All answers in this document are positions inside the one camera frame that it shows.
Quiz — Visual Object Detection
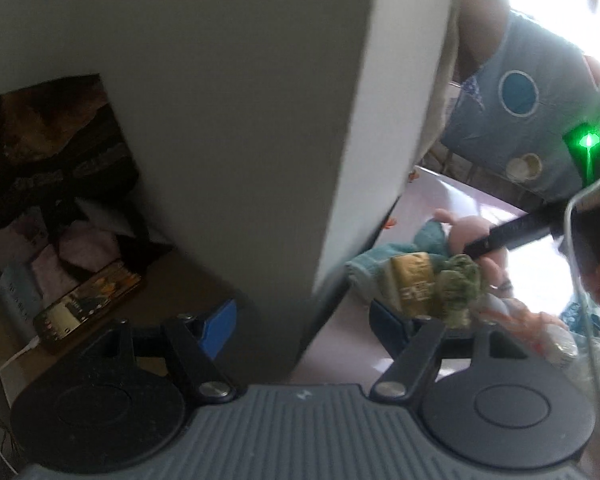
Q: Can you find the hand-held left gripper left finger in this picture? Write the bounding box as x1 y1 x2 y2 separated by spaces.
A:
82 300 238 403

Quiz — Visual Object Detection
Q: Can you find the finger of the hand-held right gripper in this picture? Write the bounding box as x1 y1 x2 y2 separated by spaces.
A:
462 210 563 257

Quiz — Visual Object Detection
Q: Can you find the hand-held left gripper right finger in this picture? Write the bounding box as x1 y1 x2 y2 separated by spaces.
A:
369 300 531 403

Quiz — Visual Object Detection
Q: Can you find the gold snack packet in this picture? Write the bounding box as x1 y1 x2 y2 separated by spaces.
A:
382 254 441 318

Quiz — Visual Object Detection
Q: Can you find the blue fabric hat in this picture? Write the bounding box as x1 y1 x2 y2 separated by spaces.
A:
345 220 448 306

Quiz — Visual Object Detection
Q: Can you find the orange white cloth toy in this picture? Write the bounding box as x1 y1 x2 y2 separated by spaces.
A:
472 295 561 356

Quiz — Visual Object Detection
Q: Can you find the grey blanket with circles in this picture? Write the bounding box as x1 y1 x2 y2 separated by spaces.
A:
437 10 600 211

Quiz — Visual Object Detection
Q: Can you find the smartphone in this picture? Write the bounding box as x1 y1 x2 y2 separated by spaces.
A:
32 259 143 356

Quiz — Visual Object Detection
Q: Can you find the pink cloth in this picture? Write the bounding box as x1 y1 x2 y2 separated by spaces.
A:
0 200 131 301

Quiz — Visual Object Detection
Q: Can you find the light blue book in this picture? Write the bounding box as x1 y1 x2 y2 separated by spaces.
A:
0 260 46 341

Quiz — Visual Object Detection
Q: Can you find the dark patterned bag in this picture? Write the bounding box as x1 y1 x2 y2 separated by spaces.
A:
0 74 141 233

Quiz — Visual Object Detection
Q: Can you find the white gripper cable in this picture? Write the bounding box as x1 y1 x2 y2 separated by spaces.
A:
562 172 600 461

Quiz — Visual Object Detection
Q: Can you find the white charging cable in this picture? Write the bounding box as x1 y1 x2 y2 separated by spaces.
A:
0 337 43 478

